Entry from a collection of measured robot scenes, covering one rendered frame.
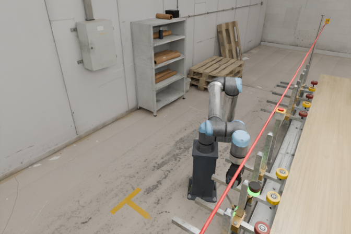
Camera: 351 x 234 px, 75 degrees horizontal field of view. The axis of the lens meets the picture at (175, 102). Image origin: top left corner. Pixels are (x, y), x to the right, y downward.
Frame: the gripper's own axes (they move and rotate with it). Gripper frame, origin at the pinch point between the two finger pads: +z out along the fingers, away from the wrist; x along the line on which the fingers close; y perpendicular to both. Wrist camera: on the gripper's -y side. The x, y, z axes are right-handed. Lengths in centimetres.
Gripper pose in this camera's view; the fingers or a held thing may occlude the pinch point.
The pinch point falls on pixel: (232, 187)
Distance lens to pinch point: 148.3
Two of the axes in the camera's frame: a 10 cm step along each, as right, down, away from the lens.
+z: 0.0, 8.9, 4.6
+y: 5.6, -3.8, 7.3
